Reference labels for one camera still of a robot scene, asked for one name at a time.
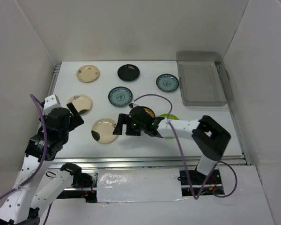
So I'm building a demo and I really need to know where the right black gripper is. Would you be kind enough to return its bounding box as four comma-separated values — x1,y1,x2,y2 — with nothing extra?
113,112,146,135

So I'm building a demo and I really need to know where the cream plate with black blotch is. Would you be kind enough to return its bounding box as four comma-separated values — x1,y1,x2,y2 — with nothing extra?
91,118,118,144

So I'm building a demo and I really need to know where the blue patterned plate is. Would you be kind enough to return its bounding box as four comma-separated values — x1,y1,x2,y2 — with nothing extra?
156,74,179,92
108,86,133,107

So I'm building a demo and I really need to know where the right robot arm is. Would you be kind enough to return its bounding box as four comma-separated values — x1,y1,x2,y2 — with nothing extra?
113,106,231,184

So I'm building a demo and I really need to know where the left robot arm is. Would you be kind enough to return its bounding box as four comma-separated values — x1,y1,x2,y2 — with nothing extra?
0,103,84,225

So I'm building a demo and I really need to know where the clear plastic bin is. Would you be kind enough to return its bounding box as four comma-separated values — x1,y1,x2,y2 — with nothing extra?
176,51,234,107

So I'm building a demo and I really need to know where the yellow brown patterned plate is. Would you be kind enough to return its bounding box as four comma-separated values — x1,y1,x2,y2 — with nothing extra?
143,106,155,118

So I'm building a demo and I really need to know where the cream plate with flowers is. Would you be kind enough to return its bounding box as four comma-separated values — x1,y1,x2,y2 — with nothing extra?
76,65,100,83

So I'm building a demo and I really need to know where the lime green plate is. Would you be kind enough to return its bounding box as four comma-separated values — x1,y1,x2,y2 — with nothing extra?
159,113,179,139

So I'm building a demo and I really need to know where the white foil covered panel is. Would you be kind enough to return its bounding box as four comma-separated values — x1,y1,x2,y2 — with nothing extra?
96,168,182,203

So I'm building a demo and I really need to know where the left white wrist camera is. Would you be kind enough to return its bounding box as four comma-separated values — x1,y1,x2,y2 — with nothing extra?
42,94,61,115

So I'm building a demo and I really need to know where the aluminium table frame rail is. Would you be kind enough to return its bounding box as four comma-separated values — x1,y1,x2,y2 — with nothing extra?
50,61,246,170

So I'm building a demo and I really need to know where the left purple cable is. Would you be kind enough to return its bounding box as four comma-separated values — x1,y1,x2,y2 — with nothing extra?
0,93,52,225

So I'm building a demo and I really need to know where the purple cable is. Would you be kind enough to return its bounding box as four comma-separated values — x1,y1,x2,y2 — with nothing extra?
0,93,52,225
132,93,238,200

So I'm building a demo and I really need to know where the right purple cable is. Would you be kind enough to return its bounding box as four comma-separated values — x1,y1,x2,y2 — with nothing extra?
132,93,238,200

